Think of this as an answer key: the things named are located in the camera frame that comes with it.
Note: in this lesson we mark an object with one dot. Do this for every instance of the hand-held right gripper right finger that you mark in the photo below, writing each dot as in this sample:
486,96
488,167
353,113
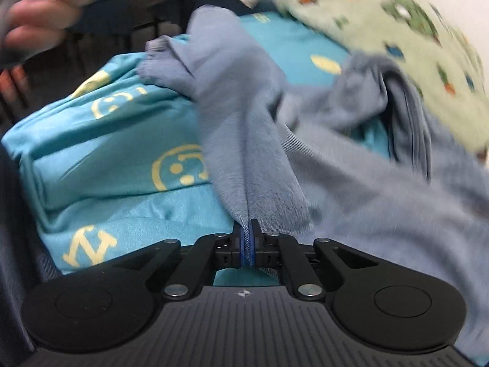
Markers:
253,244

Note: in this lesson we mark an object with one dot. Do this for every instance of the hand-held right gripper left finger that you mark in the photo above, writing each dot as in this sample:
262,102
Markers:
240,244

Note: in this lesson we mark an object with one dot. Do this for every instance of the blue-grey garment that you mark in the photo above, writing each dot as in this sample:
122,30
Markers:
344,198

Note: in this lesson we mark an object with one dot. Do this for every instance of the person's left hand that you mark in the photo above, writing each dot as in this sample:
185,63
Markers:
46,4

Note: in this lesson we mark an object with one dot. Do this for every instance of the black chair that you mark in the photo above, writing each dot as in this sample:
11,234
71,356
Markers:
122,15

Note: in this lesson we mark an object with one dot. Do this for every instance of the teal printed bed sheet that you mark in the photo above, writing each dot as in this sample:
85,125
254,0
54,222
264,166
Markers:
126,183

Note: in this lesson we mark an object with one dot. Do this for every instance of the green printed blanket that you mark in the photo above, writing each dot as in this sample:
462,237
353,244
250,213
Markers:
397,26

